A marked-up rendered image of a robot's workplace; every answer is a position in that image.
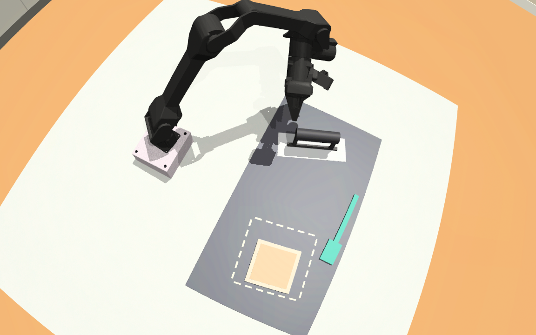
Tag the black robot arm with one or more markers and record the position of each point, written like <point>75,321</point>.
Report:
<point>309,38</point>

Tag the teal flat trowel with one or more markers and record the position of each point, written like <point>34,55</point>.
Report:
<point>333,247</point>

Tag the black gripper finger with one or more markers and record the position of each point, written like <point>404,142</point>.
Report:
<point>295,102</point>

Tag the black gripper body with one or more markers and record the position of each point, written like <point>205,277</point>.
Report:
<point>296,81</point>

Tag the cream square tile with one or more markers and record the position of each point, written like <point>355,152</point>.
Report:
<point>273,266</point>

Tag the dark grey rectangular mat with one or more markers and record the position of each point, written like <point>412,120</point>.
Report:
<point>308,195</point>

